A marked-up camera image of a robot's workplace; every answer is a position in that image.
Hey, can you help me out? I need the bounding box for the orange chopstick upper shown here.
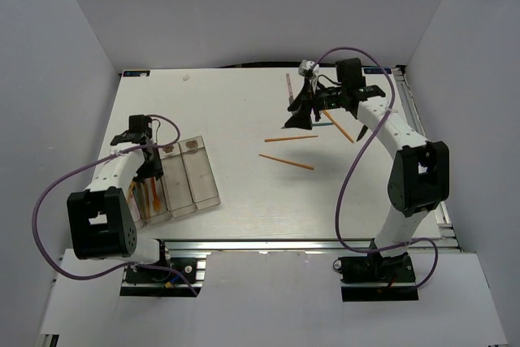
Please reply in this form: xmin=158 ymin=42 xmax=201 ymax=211
xmin=264 ymin=135 xmax=318 ymax=143

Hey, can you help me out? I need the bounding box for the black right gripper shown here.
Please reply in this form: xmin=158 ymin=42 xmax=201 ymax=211
xmin=284 ymin=77 xmax=346 ymax=131

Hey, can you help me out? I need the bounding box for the orange chopstick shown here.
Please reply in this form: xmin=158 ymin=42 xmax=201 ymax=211
xmin=264 ymin=135 xmax=318 ymax=143
xmin=258 ymin=154 xmax=314 ymax=171

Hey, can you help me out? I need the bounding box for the small orange plastic fork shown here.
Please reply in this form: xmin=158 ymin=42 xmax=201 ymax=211
xmin=150 ymin=178 xmax=161 ymax=213

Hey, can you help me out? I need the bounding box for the black plastic knife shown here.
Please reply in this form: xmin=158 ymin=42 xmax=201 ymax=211
xmin=357 ymin=126 xmax=368 ymax=142

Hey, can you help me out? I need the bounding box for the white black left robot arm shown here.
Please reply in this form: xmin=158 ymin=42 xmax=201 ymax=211
xmin=67 ymin=115 xmax=172 ymax=281

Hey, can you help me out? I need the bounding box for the orange plastic spoon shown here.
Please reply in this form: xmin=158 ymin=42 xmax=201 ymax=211
xmin=126 ymin=181 xmax=135 ymax=203

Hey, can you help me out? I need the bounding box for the orange chopstick lower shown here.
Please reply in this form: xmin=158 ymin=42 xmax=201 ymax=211
xmin=258 ymin=154 xmax=314 ymax=171

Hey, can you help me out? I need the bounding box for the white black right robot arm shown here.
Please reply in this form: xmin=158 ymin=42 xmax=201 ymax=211
xmin=284 ymin=58 xmax=449 ymax=281

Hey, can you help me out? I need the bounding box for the blue corner label left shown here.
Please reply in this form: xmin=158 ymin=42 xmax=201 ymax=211
xmin=122 ymin=70 xmax=150 ymax=77

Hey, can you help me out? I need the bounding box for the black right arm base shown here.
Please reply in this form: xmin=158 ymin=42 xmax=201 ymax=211
xmin=332 ymin=253 xmax=418 ymax=302

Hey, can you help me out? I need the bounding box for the blue corner label right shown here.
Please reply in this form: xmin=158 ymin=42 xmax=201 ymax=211
xmin=362 ymin=67 xmax=392 ymax=75

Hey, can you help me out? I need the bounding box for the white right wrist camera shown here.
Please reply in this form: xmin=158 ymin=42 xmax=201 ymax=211
xmin=298 ymin=60 xmax=319 ymax=91

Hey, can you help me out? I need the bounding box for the orange plastic knife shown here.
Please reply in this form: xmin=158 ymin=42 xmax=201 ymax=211
xmin=321 ymin=111 xmax=355 ymax=143

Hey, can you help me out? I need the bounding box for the blue corner label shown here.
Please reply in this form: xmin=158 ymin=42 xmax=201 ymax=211
xmin=122 ymin=70 xmax=150 ymax=77
xmin=362 ymin=67 xmax=392 ymax=75

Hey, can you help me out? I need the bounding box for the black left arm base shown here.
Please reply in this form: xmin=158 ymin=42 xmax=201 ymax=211
xmin=119 ymin=241 xmax=206 ymax=297

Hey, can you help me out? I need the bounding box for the aluminium rail frame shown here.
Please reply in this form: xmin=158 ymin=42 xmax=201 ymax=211
xmin=40 ymin=64 xmax=462 ymax=347

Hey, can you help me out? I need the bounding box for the pink handled metal knife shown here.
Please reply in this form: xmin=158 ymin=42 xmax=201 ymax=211
xmin=285 ymin=73 xmax=294 ymax=105

